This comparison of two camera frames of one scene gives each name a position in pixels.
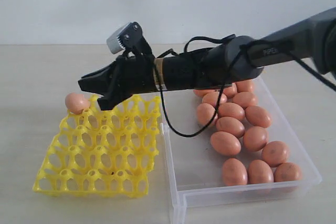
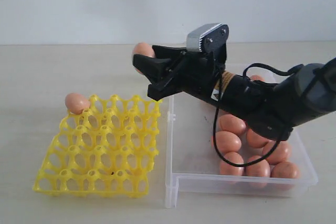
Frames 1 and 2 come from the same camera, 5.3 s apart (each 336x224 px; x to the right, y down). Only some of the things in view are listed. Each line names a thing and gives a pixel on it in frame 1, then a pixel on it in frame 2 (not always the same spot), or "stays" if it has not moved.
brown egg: x=75 y=103 stays
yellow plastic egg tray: x=102 y=153 stays
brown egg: x=205 y=113 → x=144 y=49
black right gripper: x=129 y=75 → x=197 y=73
